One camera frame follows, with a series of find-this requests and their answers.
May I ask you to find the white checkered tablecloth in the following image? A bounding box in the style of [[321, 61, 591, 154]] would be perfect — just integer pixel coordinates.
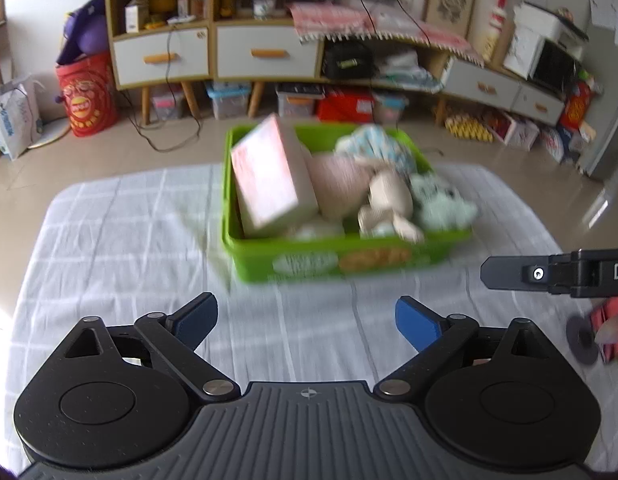
[[3, 160, 618, 476]]

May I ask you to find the white red toy box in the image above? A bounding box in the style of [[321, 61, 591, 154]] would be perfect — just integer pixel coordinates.
[[483, 110, 539, 152]]

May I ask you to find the beige plush animal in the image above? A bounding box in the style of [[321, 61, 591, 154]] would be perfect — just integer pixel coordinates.
[[353, 156, 424, 244]]

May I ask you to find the green plastic bin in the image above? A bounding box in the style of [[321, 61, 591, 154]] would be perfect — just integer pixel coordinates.
[[220, 124, 473, 283]]

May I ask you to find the yellow egg carton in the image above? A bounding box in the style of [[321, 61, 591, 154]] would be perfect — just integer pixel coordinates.
[[445, 114, 495, 143]]

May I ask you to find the pink white sponge block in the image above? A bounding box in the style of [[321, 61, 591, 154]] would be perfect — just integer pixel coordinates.
[[230, 114, 319, 237]]

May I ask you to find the pink fuzzy plush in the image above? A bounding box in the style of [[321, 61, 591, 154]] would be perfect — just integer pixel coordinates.
[[306, 154, 375, 221]]

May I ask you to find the blue patterned cloth bundle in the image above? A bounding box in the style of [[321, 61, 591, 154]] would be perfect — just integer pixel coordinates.
[[334, 124, 416, 176]]

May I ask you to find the pink lid storage box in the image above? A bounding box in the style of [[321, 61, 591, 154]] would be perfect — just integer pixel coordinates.
[[150, 84, 185, 122]]

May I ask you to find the red cardboard box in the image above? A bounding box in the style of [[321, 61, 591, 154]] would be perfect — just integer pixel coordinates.
[[317, 88, 374, 124]]

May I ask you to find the blue lid storage box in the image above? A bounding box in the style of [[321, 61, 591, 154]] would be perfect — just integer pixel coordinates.
[[206, 81, 251, 120]]

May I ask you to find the white printer box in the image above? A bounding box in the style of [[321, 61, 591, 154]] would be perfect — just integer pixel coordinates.
[[514, 2, 589, 49]]

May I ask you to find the black lid storage box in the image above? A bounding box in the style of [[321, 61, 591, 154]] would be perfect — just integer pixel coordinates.
[[275, 82, 325, 118]]

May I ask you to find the red cartoon bucket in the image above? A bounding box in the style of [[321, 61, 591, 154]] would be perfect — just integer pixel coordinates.
[[55, 51, 118, 138]]

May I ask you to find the white paper shopping bag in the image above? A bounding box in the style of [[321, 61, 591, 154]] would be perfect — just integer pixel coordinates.
[[0, 76, 43, 160]]

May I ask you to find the long wooden tv console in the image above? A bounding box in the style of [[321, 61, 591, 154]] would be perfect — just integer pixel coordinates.
[[381, 40, 564, 126]]

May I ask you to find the black bag on shelf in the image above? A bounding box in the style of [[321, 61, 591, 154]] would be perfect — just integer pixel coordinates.
[[322, 40, 374, 80]]

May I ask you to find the framed cartoon drawing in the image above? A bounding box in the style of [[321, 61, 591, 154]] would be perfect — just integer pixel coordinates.
[[423, 0, 476, 39]]

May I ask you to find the wooden shelf cabinet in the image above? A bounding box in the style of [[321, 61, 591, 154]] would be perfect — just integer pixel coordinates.
[[105, 0, 324, 125]]

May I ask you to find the purple plush toy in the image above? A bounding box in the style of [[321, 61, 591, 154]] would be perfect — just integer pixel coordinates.
[[56, 0, 109, 65]]

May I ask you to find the pink table runner cloth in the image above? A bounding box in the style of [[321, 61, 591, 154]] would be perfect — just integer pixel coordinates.
[[288, 2, 484, 66]]

